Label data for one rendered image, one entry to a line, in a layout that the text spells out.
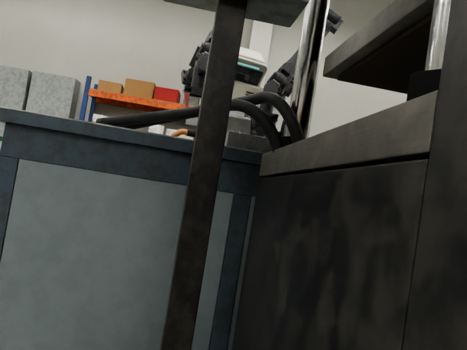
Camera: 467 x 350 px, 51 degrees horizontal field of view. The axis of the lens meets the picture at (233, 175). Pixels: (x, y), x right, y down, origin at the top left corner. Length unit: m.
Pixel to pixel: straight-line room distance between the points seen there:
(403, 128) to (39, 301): 1.12
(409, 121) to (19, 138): 1.10
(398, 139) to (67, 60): 7.32
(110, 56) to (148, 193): 6.33
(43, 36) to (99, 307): 6.75
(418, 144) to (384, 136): 0.08
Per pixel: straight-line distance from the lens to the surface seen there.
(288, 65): 2.06
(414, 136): 0.51
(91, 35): 7.77
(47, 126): 1.39
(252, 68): 2.34
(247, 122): 1.63
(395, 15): 0.91
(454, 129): 0.46
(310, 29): 1.29
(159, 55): 7.56
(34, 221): 1.41
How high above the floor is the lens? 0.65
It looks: 3 degrees up
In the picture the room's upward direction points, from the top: 9 degrees clockwise
